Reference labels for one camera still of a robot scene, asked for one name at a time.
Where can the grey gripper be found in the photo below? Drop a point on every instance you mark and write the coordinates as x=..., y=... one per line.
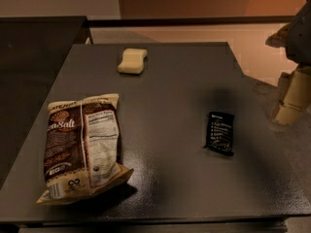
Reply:
x=301, y=42

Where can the black rxbar chocolate wrapper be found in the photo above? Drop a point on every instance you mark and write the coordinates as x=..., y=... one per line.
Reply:
x=219, y=136

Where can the pale yellow sponge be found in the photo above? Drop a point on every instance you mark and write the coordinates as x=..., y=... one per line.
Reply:
x=132, y=61

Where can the sea salt chips bag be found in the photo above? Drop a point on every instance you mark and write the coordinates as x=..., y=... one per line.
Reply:
x=81, y=157

